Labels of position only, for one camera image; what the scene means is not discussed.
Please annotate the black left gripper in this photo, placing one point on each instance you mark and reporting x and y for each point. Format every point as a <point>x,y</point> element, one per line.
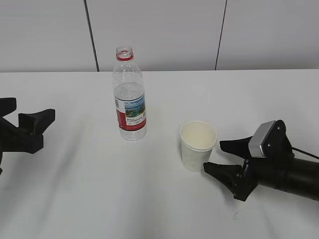
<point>28,136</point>

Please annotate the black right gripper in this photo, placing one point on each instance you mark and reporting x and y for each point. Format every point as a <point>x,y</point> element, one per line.
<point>271,171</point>

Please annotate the white paper cup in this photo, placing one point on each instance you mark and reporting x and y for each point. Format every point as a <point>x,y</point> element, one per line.
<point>197,139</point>

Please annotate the clear water bottle red label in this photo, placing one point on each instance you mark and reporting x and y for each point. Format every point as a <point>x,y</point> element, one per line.
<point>129,95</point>

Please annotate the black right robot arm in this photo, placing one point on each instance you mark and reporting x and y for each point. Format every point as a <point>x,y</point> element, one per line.
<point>302,178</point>

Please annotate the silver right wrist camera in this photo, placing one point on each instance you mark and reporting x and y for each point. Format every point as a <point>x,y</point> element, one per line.
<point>268,139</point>

